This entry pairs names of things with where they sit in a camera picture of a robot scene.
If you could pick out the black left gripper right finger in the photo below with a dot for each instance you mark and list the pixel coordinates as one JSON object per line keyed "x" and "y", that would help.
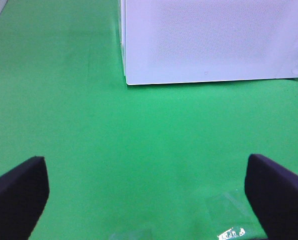
{"x": 272, "y": 192}

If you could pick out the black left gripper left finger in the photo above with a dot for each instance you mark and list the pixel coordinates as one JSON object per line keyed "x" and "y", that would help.
{"x": 24, "y": 192}

